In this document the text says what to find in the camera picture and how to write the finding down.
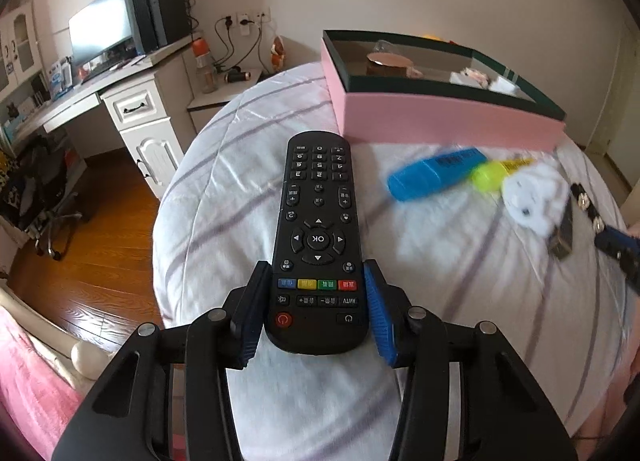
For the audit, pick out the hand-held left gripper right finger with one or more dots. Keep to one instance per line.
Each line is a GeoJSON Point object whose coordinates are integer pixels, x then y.
{"type": "Point", "coordinates": [382, 321]}

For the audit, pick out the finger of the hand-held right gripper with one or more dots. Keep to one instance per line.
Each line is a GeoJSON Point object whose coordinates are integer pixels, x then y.
{"type": "Point", "coordinates": [615, 241]}
{"type": "Point", "coordinates": [631, 273]}

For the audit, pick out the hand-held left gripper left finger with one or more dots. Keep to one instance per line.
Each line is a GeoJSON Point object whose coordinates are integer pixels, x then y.
{"type": "Point", "coordinates": [252, 321]}

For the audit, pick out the dark patterned case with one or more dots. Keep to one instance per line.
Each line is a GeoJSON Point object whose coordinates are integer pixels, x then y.
{"type": "Point", "coordinates": [562, 233]}

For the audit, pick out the white round gadget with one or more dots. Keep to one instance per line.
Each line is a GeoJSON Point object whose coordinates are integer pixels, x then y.
{"type": "Point", "coordinates": [532, 196]}

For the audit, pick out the black remote control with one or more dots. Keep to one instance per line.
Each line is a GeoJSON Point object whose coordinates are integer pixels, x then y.
{"type": "Point", "coordinates": [317, 221]}

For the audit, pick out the yellow highlighter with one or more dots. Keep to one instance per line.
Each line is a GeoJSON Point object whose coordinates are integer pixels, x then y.
{"type": "Point", "coordinates": [495, 173]}

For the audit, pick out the blue highlighter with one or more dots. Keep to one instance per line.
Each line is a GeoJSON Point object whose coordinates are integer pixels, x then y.
{"type": "Point", "coordinates": [435, 173]}

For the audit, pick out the white charger block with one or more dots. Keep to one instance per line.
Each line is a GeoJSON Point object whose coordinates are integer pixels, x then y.
{"type": "Point", "coordinates": [502, 83]}

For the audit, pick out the pink cardboard box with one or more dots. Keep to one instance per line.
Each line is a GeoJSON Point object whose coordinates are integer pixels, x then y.
{"type": "Point", "coordinates": [435, 116]}

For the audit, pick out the small copper-lidded jar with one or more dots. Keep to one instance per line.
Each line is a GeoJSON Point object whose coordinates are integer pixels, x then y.
{"type": "Point", "coordinates": [387, 65]}

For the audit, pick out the clear plastic bottle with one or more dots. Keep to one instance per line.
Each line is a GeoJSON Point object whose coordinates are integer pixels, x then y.
{"type": "Point", "coordinates": [385, 46]}

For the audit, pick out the striped white quilt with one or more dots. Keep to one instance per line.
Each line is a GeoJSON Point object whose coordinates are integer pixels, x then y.
{"type": "Point", "coordinates": [225, 191]}

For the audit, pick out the white door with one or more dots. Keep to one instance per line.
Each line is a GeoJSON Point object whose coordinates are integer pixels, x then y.
{"type": "Point", "coordinates": [607, 106]}

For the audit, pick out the white side table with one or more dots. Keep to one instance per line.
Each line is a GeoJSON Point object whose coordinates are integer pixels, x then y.
{"type": "Point", "coordinates": [220, 96]}

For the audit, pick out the pink fuzzy blanket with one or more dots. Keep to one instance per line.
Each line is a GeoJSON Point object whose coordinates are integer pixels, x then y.
{"type": "Point", "coordinates": [30, 391]}

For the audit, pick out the black office chair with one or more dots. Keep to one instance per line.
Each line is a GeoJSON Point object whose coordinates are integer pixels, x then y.
{"type": "Point", "coordinates": [45, 191]}

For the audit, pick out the black cylindrical device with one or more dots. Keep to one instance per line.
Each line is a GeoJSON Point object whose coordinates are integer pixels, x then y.
{"type": "Point", "coordinates": [237, 75]}

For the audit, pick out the white desk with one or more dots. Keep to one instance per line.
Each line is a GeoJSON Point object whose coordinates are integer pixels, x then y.
{"type": "Point", "coordinates": [125, 106]}

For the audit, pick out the orange-capped clear bottle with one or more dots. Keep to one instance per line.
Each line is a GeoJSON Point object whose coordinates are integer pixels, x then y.
{"type": "Point", "coordinates": [204, 66]}

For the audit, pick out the orange snack bag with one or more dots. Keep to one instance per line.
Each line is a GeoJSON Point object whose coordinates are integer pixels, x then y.
{"type": "Point", "coordinates": [277, 53]}

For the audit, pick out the blue white box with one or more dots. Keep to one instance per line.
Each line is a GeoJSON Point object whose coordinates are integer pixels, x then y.
{"type": "Point", "coordinates": [60, 73]}

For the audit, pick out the black computer tower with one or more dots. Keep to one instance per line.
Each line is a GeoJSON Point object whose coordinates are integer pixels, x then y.
{"type": "Point", "coordinates": [155, 8]}

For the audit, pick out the black computer monitor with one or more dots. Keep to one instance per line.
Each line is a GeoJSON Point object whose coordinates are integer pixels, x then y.
{"type": "Point", "coordinates": [100, 26]}

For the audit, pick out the white hutch cabinet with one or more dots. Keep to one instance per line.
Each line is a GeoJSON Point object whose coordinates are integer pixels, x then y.
{"type": "Point", "coordinates": [17, 46]}

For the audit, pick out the cream bed frame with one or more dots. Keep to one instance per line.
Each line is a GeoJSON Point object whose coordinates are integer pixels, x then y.
{"type": "Point", "coordinates": [60, 338]}

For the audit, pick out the white wall socket panel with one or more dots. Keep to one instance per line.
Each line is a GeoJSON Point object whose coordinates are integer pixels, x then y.
{"type": "Point", "coordinates": [247, 18]}

